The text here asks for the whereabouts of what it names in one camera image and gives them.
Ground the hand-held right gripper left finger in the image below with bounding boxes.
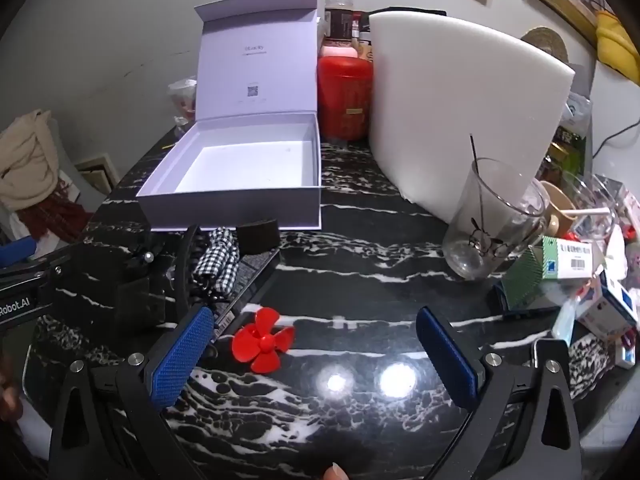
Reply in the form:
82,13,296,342
47,306,216,480

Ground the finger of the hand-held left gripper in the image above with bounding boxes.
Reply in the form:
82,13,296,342
0,237,39,268
0,252,77,288

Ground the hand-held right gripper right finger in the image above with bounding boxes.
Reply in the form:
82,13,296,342
416,306,583,480

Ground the dark perfume bottle with bow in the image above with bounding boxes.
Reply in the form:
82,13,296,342
114,232,169,332

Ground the red plastic propeller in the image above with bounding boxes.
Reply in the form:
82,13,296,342
231,307,296,374

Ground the black hair claw clip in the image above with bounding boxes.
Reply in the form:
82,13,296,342
172,225,213,322

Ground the black white checkered scrunchie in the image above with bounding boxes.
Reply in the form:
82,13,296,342
194,227,240,297

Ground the long black printed box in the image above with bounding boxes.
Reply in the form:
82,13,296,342
212,247,283,336

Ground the black ring roll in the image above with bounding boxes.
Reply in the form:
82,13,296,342
236,218,281,256

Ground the white gift box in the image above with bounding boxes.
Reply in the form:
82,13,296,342
136,0,323,232

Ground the person's left hand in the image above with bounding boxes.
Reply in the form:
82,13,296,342
0,356,24,424

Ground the red plaid scarf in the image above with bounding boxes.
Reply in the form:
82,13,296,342
17,180,93,246

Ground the grey chair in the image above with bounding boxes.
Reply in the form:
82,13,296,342
47,125,121,221

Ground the cream knitted scarf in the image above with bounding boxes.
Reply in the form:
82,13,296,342
0,109,68,211

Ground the green white medicine box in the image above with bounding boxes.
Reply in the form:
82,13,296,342
500,247,551,311
542,237,606,281

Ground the tall printed drinking glass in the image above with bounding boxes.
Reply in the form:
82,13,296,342
442,158,551,281

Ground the white blue carton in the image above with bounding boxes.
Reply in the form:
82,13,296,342
575,270,638,341

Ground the tan ceramic mug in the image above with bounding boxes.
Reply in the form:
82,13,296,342
537,180,578,236

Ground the plastic bag with cup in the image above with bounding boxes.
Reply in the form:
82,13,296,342
167,77,198,126

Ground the clear stemmed glass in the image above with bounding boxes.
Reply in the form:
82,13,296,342
560,172,618,246

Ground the white foam board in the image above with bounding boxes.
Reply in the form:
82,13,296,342
368,11,577,225

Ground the red canister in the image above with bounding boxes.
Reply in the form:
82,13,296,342
317,56,374,142

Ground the round woven fan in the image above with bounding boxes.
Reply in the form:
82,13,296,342
520,26,570,63

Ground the brown jar with lid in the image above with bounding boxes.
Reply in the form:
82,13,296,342
324,0,355,41

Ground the black power cable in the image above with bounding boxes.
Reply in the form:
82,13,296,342
592,120,640,161

